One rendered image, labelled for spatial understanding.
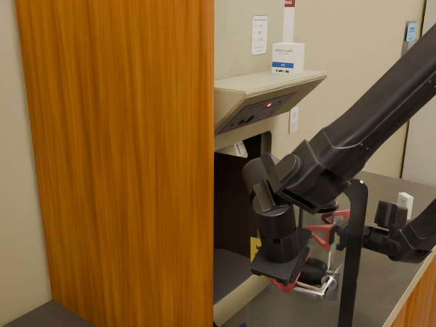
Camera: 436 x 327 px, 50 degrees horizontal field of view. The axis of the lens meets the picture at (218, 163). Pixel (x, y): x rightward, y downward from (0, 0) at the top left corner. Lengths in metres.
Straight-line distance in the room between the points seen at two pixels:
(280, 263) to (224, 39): 0.43
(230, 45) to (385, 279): 0.79
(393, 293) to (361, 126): 0.78
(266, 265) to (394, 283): 0.70
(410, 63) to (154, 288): 0.61
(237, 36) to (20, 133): 0.54
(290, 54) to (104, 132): 0.40
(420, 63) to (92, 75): 0.56
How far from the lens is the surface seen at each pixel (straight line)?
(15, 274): 1.24
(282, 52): 0.97
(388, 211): 1.18
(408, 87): 0.60
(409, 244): 1.12
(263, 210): 0.65
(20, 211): 1.18
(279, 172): 0.63
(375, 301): 1.29
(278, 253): 0.70
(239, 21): 0.94
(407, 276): 1.42
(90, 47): 0.89
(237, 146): 1.03
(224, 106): 0.79
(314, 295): 0.79
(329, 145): 0.61
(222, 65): 0.90
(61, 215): 1.11
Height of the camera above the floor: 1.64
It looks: 19 degrees down
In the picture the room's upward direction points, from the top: straight up
